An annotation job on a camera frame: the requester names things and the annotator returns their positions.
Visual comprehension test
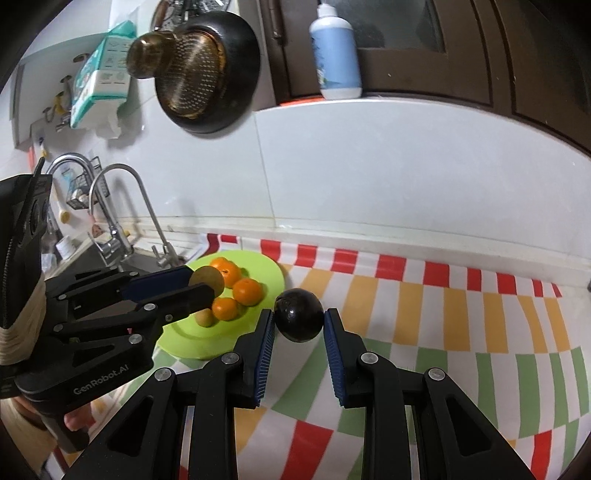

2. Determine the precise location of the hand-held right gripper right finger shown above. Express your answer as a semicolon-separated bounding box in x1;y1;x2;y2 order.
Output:
324;308;537;480

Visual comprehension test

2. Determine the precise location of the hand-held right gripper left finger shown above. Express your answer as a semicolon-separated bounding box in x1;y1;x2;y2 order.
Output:
60;308;277;480

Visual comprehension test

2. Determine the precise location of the dark plum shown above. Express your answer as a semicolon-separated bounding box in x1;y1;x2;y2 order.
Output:
274;287;325;343

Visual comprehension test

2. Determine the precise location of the person's left hand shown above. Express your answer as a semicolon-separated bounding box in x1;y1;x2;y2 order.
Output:
64;401;100;432

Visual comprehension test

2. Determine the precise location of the dark brown window frame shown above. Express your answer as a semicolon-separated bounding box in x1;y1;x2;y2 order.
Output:
257;0;591;155

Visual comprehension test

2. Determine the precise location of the orange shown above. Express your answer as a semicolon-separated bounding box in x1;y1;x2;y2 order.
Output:
210;257;243;287
211;296;241;322
232;278;265;306

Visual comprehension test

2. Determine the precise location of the striped tablecloth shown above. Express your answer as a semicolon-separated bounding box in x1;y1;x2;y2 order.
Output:
55;233;591;480

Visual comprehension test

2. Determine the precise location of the wire basket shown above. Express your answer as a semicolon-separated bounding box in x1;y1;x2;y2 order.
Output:
66;156;103;211

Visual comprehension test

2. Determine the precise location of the steel sink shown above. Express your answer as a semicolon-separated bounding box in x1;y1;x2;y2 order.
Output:
60;240;197;278

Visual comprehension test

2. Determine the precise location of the brass strainer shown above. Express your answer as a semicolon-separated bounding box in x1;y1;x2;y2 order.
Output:
126;28;228;121

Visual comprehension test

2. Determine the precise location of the green plate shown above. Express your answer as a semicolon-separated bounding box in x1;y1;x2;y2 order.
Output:
157;251;285;361

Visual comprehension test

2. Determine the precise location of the steel faucet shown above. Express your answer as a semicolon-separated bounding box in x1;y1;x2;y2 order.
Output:
47;153;136;268
88;162;186;268

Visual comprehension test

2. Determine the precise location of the blue and white bottle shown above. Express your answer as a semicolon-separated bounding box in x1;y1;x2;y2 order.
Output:
308;2;363;100

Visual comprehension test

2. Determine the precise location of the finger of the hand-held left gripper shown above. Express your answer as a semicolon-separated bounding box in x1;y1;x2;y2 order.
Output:
53;283;216;352
45;266;194;320

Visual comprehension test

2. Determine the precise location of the tissue pack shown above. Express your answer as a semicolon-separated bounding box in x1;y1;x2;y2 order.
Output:
69;20;140;140

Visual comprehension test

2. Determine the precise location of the black wok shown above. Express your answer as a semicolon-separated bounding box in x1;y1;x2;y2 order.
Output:
154;10;260;136

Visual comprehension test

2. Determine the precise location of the round tan fruit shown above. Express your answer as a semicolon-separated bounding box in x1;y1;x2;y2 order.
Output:
187;266;226;299

